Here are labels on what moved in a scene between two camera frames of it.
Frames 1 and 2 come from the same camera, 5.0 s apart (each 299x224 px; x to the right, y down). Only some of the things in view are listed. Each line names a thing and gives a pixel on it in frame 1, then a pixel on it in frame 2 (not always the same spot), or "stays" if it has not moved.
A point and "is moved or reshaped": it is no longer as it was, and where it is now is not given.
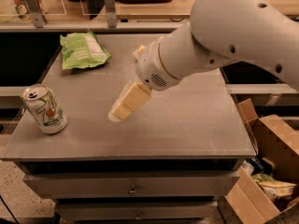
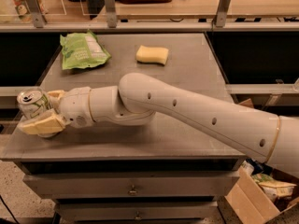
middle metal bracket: [110, 7] stays
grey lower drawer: [137, 211] stays
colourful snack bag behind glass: [20, 1] stays
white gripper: [149, 66] -> [76, 106]
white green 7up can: [46, 107] is moved or reshaped
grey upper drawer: [130, 184] stays
